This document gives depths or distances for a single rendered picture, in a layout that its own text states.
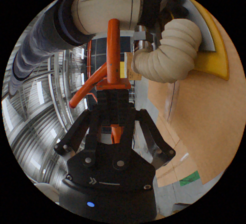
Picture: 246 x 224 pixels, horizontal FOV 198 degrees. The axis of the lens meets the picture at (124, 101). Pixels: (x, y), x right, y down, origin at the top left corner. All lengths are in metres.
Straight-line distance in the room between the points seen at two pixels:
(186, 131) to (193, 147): 0.04
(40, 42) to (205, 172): 0.37
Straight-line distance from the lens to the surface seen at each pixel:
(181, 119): 0.17
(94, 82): 0.17
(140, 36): 0.17
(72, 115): 6.55
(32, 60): 0.31
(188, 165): 0.80
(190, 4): 0.15
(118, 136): 0.20
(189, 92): 0.15
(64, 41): 0.19
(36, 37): 0.23
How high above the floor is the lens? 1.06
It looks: 1 degrees down
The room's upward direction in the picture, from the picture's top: 91 degrees counter-clockwise
